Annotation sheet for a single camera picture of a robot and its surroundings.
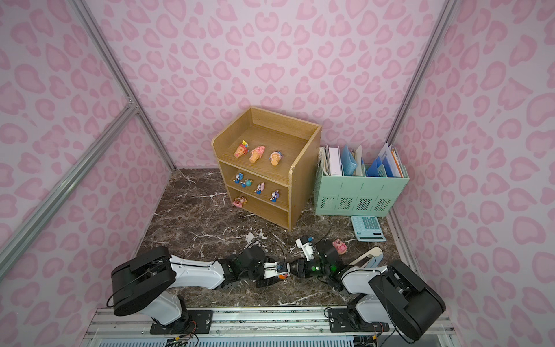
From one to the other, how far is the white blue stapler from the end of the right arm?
0.56 feet

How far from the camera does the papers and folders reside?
847 millimetres

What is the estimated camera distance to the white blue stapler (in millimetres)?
850

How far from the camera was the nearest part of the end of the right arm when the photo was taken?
2.43 ft
